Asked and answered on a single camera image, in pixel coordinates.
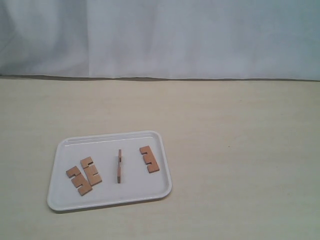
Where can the wooden notched plank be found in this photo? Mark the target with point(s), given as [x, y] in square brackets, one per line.
[149, 159]
[79, 181]
[119, 166]
[91, 171]

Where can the white plastic tray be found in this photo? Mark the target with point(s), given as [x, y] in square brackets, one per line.
[137, 184]

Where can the white backdrop cloth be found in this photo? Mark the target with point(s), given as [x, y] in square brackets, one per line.
[163, 39]

